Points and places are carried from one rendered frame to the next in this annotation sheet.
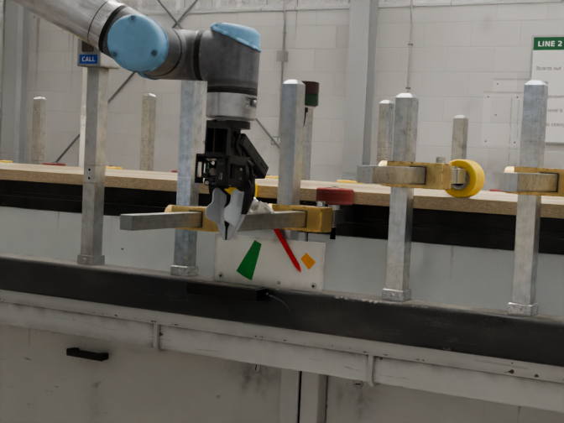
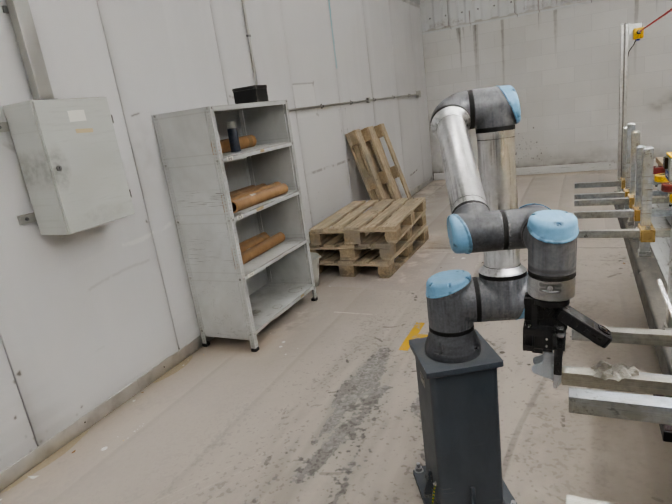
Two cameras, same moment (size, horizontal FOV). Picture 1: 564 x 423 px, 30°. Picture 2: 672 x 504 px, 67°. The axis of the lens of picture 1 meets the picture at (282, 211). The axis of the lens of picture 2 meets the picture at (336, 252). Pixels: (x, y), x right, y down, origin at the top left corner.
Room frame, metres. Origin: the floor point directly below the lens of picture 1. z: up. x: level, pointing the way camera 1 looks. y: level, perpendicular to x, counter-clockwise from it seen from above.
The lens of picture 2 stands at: (1.41, -0.84, 1.45)
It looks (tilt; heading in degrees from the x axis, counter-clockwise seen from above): 16 degrees down; 87
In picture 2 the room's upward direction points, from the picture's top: 8 degrees counter-clockwise
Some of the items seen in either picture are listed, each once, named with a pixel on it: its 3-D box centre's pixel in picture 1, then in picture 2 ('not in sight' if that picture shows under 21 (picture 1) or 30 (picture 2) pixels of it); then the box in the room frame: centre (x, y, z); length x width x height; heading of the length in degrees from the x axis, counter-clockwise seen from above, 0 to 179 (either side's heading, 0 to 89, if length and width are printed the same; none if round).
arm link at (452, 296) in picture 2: not in sight; (452, 299); (1.85, 0.72, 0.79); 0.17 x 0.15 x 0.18; 168
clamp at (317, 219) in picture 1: (298, 217); not in sight; (2.15, -0.03, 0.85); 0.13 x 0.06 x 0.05; 61
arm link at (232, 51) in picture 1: (232, 60); (551, 244); (1.88, 0.10, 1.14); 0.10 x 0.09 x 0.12; 78
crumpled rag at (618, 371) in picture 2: (259, 206); (614, 368); (1.98, 0.04, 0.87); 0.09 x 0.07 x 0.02; 151
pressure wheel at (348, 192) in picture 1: (333, 212); not in sight; (2.26, -0.11, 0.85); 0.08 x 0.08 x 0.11
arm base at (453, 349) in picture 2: not in sight; (452, 336); (1.84, 0.72, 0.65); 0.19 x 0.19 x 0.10
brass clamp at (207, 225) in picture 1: (195, 217); not in sight; (2.27, 0.19, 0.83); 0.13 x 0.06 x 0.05; 61
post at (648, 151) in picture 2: not in sight; (646, 206); (2.77, 1.08, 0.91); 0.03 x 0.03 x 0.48; 61
